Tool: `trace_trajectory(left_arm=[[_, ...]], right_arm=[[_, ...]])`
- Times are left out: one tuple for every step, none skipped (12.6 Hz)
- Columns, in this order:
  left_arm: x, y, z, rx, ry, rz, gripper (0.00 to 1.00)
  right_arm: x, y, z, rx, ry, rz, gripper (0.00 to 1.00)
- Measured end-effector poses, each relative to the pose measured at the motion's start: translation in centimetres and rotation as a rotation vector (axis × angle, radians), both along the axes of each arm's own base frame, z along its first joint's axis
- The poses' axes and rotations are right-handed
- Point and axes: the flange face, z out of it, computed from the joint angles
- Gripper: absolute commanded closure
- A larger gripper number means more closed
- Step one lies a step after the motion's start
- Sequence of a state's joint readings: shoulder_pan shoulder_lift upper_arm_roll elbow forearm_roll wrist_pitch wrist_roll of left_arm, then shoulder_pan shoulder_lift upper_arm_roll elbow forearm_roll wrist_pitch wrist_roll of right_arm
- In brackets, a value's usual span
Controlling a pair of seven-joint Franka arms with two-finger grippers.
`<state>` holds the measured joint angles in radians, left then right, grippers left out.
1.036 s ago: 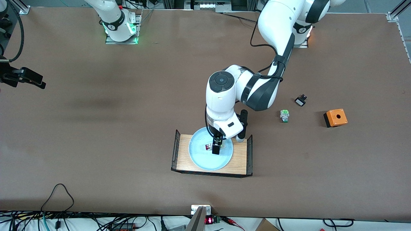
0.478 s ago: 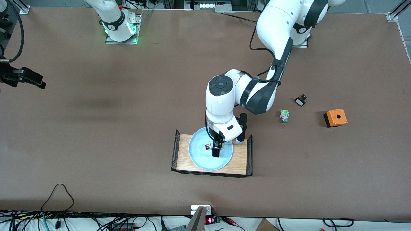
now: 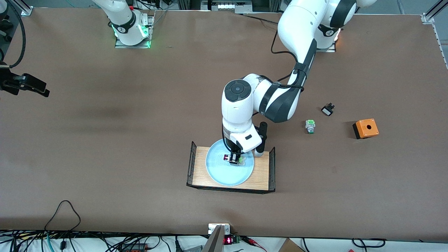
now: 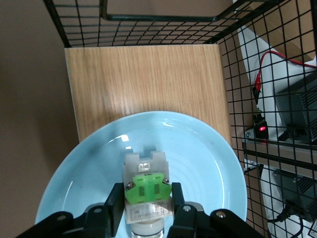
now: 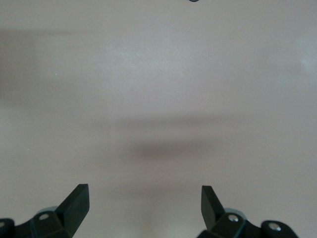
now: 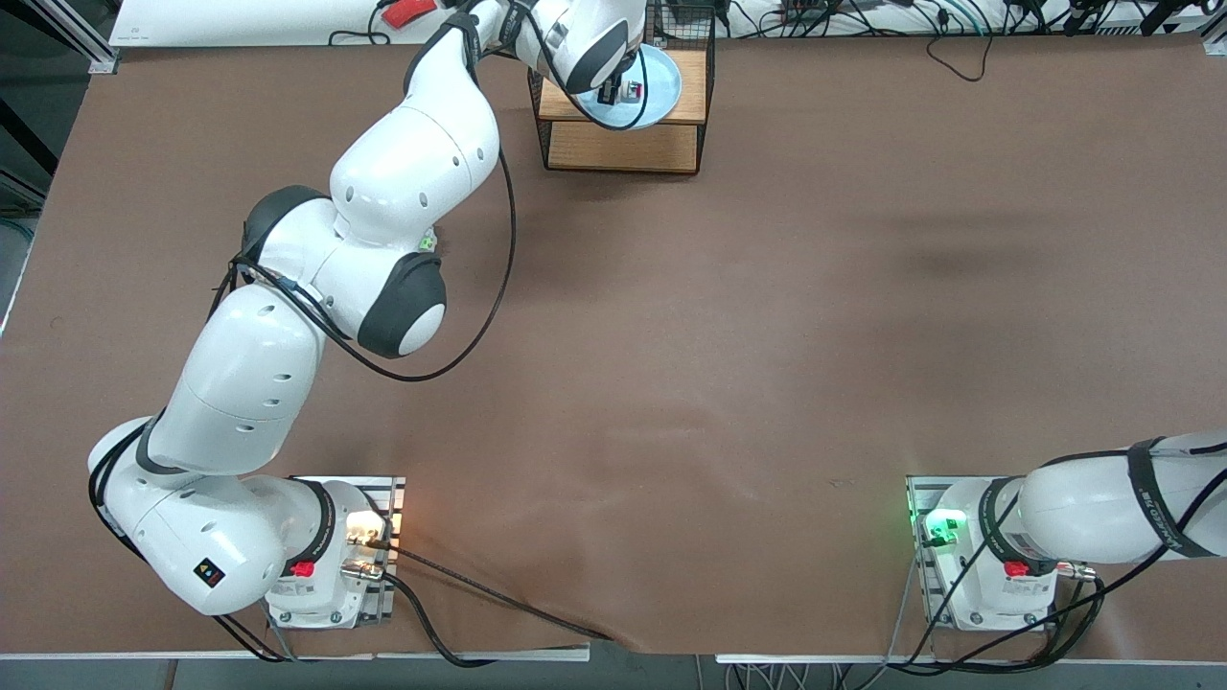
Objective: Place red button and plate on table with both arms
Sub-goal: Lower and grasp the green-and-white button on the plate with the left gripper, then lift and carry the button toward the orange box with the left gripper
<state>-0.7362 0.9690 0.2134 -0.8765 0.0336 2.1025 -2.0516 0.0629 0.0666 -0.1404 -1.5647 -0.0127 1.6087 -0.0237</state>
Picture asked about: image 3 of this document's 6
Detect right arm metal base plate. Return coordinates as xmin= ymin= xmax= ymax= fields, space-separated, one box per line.
xmin=115 ymin=16 xmax=154 ymax=49

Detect light blue plate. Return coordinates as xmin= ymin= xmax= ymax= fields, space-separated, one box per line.
xmin=205 ymin=138 xmax=254 ymax=187

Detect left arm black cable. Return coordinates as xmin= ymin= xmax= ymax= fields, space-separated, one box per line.
xmin=271 ymin=30 xmax=306 ymax=92

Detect wooden tray black mesh sides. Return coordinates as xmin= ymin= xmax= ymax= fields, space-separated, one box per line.
xmin=186 ymin=141 xmax=276 ymax=194

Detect grey control box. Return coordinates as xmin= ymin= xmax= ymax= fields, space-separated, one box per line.
xmin=201 ymin=0 xmax=252 ymax=12

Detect black cable on table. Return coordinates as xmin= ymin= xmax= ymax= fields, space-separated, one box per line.
xmin=241 ymin=13 xmax=281 ymax=25

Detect looped thin black cable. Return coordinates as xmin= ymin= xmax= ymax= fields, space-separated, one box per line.
xmin=44 ymin=200 xmax=82 ymax=233

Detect red push button switch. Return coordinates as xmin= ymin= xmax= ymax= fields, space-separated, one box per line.
xmin=223 ymin=154 xmax=247 ymax=166

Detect brown cardboard piece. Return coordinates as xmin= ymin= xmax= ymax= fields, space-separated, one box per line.
xmin=278 ymin=238 xmax=305 ymax=252

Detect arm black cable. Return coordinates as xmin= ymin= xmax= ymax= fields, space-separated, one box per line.
xmin=9 ymin=0 xmax=27 ymax=69
xmin=271 ymin=30 xmax=306 ymax=92

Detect black orange power strip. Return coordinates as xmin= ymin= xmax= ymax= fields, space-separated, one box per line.
xmin=121 ymin=243 xmax=149 ymax=252

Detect red probe leads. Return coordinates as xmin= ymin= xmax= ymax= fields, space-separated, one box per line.
xmin=241 ymin=236 xmax=268 ymax=252

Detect black floor cable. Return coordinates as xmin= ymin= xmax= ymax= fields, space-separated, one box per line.
xmin=352 ymin=238 xmax=386 ymax=248

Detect aluminium frame profile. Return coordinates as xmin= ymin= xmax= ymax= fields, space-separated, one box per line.
xmin=16 ymin=0 xmax=33 ymax=16
xmin=422 ymin=0 xmax=448 ymax=24

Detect orange button enclosure box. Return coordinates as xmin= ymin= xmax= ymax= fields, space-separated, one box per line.
xmin=352 ymin=118 xmax=379 ymax=140

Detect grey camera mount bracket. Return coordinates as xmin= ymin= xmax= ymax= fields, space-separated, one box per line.
xmin=202 ymin=223 xmax=231 ymax=252

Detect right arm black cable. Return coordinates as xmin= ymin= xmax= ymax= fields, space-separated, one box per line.
xmin=9 ymin=0 xmax=27 ymax=69

